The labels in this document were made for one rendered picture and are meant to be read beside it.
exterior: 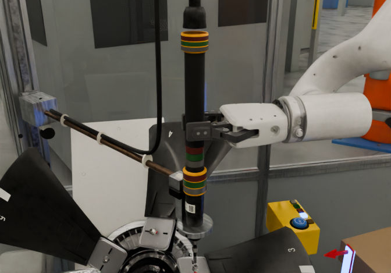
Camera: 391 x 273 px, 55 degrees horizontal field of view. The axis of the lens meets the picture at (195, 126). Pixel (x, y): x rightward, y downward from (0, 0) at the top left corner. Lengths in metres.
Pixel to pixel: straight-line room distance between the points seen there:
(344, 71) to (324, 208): 1.11
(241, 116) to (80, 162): 0.56
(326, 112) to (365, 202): 1.27
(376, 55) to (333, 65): 0.10
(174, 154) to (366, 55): 0.44
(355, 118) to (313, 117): 0.08
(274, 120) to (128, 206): 0.53
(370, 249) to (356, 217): 0.70
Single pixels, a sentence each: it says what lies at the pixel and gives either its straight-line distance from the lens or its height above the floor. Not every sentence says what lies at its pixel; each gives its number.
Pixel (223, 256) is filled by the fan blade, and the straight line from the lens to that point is 0.86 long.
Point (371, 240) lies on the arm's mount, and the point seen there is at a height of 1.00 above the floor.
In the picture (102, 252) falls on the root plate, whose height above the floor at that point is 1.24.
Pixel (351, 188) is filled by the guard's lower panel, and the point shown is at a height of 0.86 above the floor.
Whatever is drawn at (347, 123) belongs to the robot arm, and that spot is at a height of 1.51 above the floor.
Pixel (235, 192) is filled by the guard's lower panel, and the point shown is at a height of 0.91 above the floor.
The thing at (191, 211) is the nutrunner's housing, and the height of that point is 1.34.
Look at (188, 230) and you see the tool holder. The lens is 0.72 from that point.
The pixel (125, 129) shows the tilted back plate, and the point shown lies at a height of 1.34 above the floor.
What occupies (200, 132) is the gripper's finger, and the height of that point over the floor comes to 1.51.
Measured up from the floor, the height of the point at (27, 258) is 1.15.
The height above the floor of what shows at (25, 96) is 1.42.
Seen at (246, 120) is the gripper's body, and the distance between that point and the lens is 0.62.
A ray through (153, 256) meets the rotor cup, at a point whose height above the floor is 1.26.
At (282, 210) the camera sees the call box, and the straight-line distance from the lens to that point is 1.23.
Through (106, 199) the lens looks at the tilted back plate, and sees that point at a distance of 1.04.
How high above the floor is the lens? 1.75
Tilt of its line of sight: 22 degrees down
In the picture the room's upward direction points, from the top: straight up
